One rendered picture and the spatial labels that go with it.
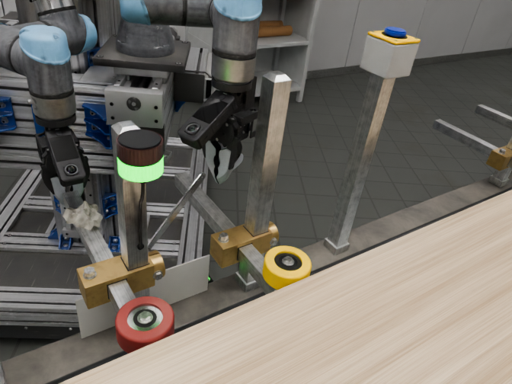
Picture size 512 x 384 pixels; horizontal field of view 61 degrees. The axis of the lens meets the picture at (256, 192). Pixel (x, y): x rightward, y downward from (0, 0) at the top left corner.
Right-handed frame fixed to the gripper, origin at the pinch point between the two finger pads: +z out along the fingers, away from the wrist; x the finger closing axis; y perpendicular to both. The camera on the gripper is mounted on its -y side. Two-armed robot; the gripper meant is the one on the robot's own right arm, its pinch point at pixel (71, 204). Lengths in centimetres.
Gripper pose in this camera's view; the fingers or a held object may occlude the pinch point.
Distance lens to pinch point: 100.5
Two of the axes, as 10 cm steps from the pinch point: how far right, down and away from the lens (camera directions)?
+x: -8.3, 2.3, -5.1
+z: -1.2, 8.2, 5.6
